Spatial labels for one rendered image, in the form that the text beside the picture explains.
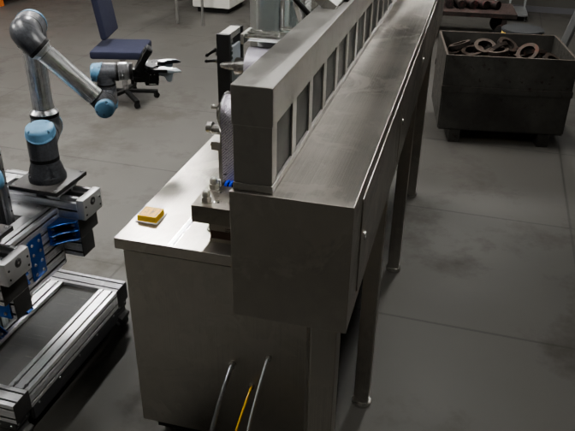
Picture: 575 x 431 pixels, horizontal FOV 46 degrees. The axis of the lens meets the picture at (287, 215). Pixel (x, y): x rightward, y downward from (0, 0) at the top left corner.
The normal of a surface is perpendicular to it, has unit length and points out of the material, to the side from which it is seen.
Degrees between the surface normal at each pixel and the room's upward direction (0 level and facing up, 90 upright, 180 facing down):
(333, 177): 0
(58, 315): 0
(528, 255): 0
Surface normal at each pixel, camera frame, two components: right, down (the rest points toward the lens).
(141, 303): -0.26, 0.46
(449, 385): 0.01, -0.88
